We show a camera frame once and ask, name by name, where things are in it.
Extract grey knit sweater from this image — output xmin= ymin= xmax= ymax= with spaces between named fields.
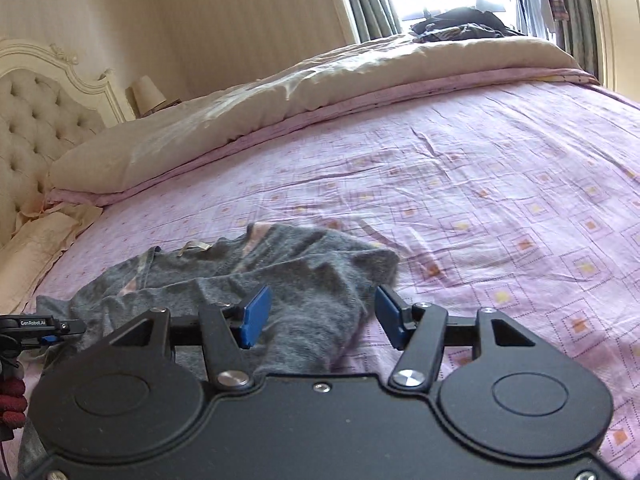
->
xmin=36 ymin=223 xmax=399 ymax=375

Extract dark clothes pile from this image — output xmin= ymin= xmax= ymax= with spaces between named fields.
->
xmin=410 ymin=8 xmax=522 ymax=44

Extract left hand red knit glove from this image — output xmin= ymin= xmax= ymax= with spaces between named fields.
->
xmin=0 ymin=377 xmax=27 ymax=430

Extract beige ruffled pillow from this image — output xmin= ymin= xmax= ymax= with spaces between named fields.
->
xmin=1 ymin=204 xmax=102 ymax=314

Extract pink patterned bed sheet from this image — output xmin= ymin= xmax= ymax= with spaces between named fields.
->
xmin=39 ymin=82 xmax=639 ymax=479

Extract cream tufted headboard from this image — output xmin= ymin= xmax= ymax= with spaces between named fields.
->
xmin=1 ymin=38 xmax=134 ymax=244

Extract beige bedside lamp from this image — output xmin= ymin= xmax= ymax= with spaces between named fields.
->
xmin=131 ymin=75 xmax=167 ymax=117

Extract beige duvet with pink lining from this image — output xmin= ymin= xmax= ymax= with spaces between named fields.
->
xmin=46 ymin=36 xmax=597 ymax=206

